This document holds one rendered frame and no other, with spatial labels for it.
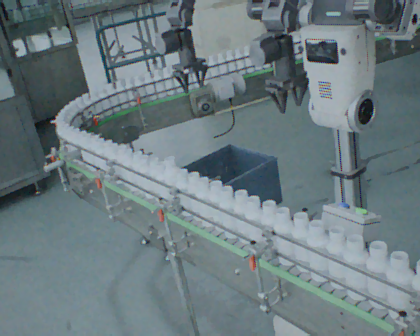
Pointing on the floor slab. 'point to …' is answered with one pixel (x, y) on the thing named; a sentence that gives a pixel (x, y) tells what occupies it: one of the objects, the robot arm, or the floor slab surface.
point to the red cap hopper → (124, 46)
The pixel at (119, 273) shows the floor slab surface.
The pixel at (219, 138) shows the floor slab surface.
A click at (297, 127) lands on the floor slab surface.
